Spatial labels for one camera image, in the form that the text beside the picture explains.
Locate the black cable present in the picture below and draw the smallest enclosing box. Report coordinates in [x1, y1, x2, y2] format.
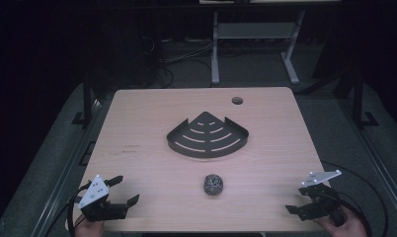
[320, 160, 389, 237]
[66, 182, 93, 237]

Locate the person's left hand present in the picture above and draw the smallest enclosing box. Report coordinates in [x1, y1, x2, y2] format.
[74, 214, 106, 237]

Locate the person's right hand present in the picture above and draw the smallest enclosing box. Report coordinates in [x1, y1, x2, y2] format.
[314, 205, 369, 237]

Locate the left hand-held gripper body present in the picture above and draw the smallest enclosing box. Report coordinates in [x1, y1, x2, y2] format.
[77, 174, 129, 222]

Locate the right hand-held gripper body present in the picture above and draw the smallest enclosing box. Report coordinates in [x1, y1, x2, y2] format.
[296, 169, 348, 228]

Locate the bundle of floor cables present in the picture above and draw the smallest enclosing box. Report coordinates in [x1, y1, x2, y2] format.
[143, 36, 215, 89]

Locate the black metal corner shelf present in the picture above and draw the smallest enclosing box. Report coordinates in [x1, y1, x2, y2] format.
[165, 111, 250, 159]

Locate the white metal desk frame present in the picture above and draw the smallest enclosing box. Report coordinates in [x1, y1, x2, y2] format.
[210, 9, 307, 86]

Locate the steel wool scouring ball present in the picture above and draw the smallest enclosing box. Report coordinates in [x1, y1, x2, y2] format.
[202, 173, 225, 197]

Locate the black metal stand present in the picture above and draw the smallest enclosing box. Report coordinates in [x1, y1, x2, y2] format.
[351, 70, 380, 130]
[71, 73, 97, 126]

